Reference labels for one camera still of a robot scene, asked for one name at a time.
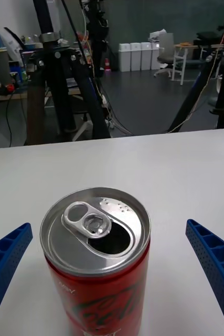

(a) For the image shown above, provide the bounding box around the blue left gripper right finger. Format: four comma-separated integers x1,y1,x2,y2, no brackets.
185,218,224,336

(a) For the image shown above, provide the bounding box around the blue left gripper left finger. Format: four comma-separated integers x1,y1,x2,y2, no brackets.
0,222,34,334

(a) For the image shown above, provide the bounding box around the red drink can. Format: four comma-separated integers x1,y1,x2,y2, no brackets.
39,186,152,336

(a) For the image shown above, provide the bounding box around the white side table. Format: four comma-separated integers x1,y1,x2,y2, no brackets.
170,43,198,86

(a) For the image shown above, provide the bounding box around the white waste bin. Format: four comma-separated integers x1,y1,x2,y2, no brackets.
130,42,142,71
151,41,161,70
140,41,153,71
118,43,132,72

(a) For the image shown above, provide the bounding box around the white office chair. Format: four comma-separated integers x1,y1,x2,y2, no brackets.
153,32,184,78

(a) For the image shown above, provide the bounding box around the black tripod with yellow cable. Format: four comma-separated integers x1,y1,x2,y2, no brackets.
166,20,224,133

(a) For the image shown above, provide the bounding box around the black camera tripod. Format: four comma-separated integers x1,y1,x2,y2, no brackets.
24,0,112,146

